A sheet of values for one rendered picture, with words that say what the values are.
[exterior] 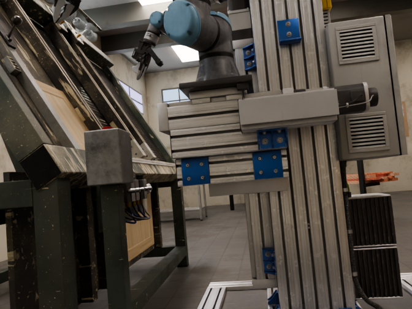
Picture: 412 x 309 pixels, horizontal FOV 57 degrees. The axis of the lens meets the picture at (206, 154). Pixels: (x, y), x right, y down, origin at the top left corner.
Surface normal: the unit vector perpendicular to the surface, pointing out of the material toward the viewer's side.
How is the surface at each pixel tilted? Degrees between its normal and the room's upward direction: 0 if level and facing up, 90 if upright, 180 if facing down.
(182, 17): 97
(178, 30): 97
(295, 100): 90
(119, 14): 90
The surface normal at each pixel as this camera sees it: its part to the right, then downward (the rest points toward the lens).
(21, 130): -0.12, -0.05
